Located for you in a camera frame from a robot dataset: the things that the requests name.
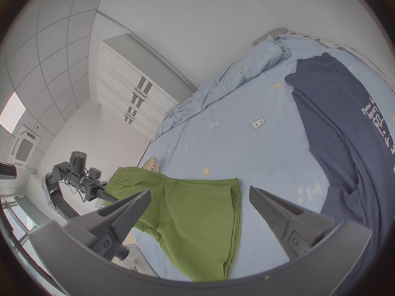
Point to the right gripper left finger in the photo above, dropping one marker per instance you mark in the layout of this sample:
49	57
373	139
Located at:
123	214

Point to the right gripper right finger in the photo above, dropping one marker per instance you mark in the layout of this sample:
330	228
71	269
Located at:
277	220

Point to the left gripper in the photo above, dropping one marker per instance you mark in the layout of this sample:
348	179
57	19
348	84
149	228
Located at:
94	190

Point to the green shorts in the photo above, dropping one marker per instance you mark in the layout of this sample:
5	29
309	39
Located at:
191	220

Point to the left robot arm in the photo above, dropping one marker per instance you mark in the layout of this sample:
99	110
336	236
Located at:
54	202

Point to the round woven basket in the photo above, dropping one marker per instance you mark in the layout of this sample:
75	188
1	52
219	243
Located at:
151	164

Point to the bed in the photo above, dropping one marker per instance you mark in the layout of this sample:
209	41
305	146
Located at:
247	146

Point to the ceiling air conditioner unit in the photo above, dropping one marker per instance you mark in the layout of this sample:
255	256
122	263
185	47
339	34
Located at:
24	148

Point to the window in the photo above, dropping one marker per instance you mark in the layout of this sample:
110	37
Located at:
18	227

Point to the dark blue T-shirt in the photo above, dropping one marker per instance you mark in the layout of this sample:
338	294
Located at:
333	128

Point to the white wardrobe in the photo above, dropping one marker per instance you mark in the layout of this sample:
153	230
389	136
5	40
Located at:
123	85

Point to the square ceiling light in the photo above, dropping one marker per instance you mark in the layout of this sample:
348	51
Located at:
12	112

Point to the pale blue quilt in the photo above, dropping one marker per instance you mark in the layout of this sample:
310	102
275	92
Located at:
222	79

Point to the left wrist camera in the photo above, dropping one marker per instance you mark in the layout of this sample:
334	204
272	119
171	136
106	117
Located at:
95	174

